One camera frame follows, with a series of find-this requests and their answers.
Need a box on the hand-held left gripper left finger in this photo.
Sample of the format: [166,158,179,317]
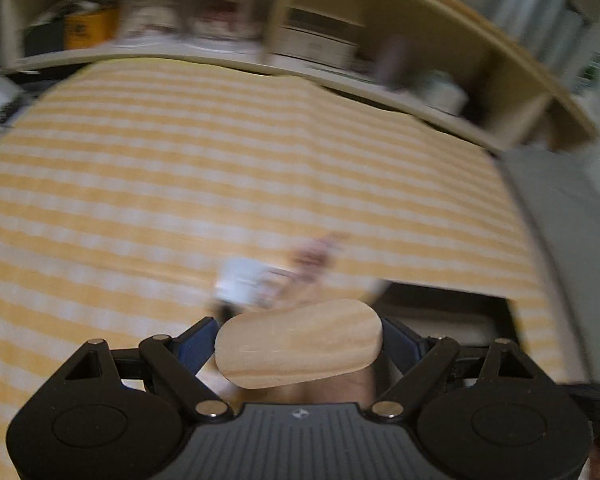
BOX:
[62,317,234,421]

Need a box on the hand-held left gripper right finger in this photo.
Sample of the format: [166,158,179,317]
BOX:
[371,316,539,419]

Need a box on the oval wooden block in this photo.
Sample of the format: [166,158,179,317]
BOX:
[213,298,384,390]

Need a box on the dark open box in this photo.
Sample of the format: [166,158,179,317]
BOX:
[372,281,522,363]

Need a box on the small white box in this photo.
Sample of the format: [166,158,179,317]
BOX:
[214,257,273,307]

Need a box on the small pink item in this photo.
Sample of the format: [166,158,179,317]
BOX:
[286,232,348,281]

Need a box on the yellow checked tablecloth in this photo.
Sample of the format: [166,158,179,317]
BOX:
[0,57,583,480]

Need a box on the white tub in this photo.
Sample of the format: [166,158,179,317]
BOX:
[424,71,470,114]

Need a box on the wooden shelf unit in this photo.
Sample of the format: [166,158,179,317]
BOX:
[0,0,600,154]

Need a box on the yellow box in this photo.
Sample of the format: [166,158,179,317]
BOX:
[62,6,119,51]

